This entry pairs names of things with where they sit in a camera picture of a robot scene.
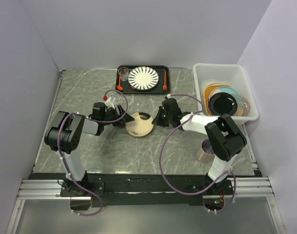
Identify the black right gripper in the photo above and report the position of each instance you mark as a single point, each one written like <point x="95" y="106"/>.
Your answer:
<point x="157" y="121"/>

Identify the beige rimmed bottom bowl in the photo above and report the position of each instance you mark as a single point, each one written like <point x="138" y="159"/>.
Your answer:
<point x="142" y="124"/>

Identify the black glossy bowl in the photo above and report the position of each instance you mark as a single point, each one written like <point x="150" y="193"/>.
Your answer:
<point x="222" y="103"/>

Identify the striped white blue plate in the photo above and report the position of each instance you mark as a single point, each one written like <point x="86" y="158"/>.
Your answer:
<point x="143" y="78"/>

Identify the blue grey plate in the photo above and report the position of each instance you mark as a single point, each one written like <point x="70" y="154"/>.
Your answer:
<point x="235" y="94"/>

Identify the orange woven pattern plate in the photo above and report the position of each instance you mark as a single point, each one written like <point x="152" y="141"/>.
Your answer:
<point x="206" y="94"/>

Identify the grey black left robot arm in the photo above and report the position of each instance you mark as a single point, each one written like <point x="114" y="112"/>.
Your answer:
<point x="64" y="133"/>

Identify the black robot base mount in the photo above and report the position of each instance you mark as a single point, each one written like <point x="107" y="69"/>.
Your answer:
<point x="129" y="189"/>

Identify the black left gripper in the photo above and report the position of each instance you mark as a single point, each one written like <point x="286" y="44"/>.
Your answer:
<point x="125" y="118"/>

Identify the dark metallic bowl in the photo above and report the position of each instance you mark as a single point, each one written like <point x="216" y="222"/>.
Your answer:
<point x="247" y="107"/>

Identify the orange fork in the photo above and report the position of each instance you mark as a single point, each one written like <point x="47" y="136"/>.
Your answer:
<point x="165" y="81"/>

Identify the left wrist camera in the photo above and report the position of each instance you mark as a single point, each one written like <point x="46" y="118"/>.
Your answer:
<point x="110" y="101"/>

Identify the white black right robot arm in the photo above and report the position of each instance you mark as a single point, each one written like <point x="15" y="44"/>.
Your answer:
<point x="225" y="137"/>

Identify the tan bottom plate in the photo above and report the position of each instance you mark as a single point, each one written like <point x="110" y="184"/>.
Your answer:
<point x="138" y="135"/>

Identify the black serving tray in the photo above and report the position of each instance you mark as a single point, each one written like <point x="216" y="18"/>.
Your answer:
<point x="157" y="90"/>

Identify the pink beige mug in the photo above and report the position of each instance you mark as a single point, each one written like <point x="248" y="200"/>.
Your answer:
<point x="205" y="152"/>

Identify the white plastic bin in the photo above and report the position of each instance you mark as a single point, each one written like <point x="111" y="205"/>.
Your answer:
<point x="232" y="74"/>

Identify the orange spoon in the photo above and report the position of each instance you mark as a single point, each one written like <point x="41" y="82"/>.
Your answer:
<point x="119" y="87"/>

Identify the clear drinking glass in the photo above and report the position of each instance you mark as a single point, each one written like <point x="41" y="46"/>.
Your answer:
<point x="123" y="73"/>

